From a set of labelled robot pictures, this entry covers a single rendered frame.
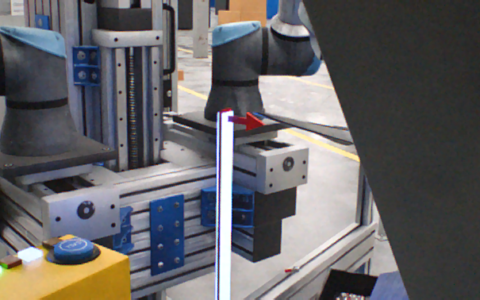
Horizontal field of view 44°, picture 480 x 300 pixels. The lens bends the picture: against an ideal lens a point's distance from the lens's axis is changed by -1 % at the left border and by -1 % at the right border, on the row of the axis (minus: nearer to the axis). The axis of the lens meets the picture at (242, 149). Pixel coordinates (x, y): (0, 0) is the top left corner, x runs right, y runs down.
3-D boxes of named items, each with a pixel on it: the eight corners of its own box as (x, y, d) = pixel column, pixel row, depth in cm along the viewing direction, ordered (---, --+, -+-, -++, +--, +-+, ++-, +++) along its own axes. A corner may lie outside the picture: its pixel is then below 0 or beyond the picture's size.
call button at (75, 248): (71, 270, 61) (71, 255, 60) (47, 259, 63) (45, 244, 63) (101, 257, 64) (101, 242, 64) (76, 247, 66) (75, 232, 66)
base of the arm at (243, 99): (191, 115, 150) (191, 75, 147) (238, 108, 159) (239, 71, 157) (229, 126, 139) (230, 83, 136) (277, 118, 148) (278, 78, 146)
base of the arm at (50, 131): (-12, 144, 119) (-16, 94, 116) (60, 133, 128) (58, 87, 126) (15, 160, 108) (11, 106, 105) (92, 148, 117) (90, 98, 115)
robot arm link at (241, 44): (210, 73, 152) (211, 18, 148) (263, 74, 152) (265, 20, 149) (209, 80, 140) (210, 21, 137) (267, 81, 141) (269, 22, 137)
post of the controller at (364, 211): (367, 226, 129) (374, 137, 124) (355, 223, 130) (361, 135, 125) (373, 222, 131) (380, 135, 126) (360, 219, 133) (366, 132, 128)
